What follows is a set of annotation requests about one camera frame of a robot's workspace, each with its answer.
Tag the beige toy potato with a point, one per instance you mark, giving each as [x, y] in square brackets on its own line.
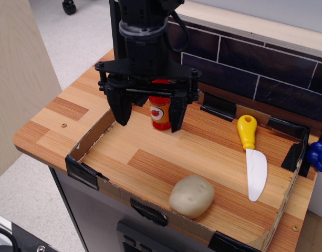
[191, 196]

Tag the dark tile backsplash panel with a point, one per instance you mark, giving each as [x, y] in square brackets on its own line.
[260, 71]

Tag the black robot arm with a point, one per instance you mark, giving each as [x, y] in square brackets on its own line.
[143, 19]

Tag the black caster wheel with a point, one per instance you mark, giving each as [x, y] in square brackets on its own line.
[69, 7]

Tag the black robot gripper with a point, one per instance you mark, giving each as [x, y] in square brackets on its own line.
[147, 70]

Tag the yellow handled toy knife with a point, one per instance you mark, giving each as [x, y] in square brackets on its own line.
[256, 161]

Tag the red hot sauce bottle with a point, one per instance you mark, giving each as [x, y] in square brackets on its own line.
[159, 110]

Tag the black device bottom left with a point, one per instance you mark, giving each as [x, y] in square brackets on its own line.
[19, 239]

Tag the light wooden side panel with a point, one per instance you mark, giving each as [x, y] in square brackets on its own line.
[27, 79]

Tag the blue toy grapes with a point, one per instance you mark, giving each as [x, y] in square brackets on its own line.
[314, 155]

